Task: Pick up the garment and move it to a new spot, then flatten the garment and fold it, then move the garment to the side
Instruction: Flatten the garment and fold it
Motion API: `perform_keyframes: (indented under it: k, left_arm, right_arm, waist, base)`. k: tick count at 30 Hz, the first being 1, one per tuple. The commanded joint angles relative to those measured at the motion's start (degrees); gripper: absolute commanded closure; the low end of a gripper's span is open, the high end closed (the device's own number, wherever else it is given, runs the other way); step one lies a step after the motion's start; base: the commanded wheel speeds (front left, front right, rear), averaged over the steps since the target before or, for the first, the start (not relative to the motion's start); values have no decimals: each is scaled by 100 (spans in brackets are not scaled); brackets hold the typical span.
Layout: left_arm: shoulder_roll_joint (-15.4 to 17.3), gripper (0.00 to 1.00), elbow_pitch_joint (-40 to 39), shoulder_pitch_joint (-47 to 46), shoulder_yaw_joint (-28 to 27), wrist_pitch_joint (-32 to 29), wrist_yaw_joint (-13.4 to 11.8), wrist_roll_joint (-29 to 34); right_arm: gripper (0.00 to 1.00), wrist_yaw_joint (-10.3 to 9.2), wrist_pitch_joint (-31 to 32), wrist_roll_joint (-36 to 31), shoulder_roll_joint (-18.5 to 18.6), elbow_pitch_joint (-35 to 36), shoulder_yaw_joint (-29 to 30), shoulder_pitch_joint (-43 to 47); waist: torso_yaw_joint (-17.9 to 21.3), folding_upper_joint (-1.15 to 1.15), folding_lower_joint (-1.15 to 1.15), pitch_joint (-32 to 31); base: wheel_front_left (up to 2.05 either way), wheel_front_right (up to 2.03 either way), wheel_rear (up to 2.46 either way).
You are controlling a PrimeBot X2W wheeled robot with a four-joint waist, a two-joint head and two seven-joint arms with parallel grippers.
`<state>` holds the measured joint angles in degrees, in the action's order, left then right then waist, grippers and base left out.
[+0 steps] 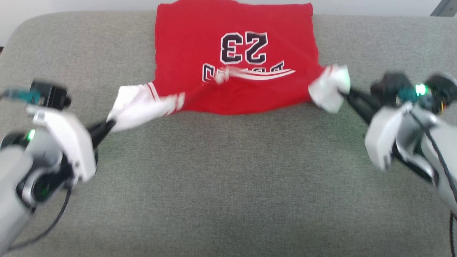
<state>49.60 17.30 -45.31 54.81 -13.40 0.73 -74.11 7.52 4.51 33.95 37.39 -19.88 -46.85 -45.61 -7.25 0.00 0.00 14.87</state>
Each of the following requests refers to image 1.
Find grey fabric sofa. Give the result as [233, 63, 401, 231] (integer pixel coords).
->
[0, 11, 457, 257]

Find red basketball jersey white sleeves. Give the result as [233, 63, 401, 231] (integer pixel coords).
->
[106, 0, 351, 133]

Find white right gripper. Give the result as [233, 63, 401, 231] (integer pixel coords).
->
[344, 88, 415, 171]

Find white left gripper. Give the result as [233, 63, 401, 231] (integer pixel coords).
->
[27, 106, 116, 183]

